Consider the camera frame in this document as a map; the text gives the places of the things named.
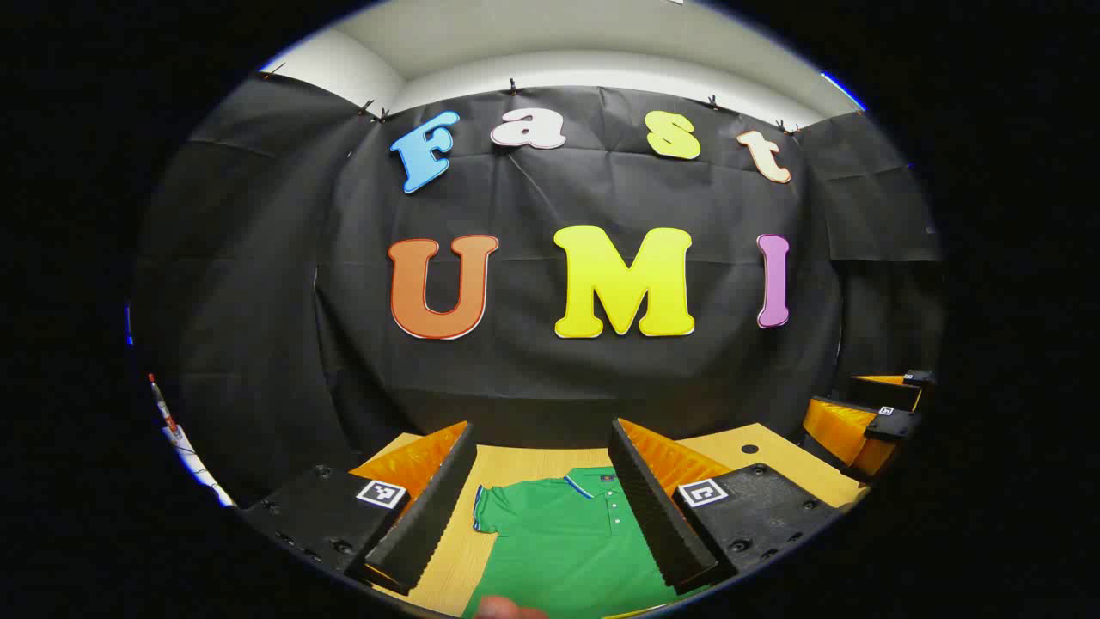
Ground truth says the black backdrop cloth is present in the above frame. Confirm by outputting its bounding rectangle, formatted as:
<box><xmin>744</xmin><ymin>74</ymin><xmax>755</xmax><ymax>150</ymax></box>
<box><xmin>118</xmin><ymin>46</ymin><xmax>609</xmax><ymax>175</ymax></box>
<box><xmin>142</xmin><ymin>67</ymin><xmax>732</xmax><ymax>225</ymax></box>
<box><xmin>129</xmin><ymin>70</ymin><xmax>946</xmax><ymax>508</ymax></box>

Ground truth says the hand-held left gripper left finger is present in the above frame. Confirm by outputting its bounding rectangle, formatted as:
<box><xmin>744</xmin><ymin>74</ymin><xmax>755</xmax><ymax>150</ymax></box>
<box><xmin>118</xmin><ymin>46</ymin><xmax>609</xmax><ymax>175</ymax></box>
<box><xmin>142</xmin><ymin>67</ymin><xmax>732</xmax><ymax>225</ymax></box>
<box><xmin>239</xmin><ymin>420</ymin><xmax>479</xmax><ymax>596</ymax></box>

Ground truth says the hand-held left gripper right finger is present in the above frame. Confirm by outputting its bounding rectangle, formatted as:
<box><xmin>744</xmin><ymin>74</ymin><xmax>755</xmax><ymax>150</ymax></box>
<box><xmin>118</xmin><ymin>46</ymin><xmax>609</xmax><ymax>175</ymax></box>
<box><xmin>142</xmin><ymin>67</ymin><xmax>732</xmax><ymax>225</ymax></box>
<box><xmin>607</xmin><ymin>418</ymin><xmax>847</xmax><ymax>596</ymax></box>

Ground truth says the green T-shirt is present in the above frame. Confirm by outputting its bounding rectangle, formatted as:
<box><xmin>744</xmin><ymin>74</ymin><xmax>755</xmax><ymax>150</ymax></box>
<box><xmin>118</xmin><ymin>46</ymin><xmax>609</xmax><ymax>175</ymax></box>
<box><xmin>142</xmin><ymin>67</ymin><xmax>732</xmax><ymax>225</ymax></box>
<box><xmin>460</xmin><ymin>466</ymin><xmax>710</xmax><ymax>619</ymax></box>

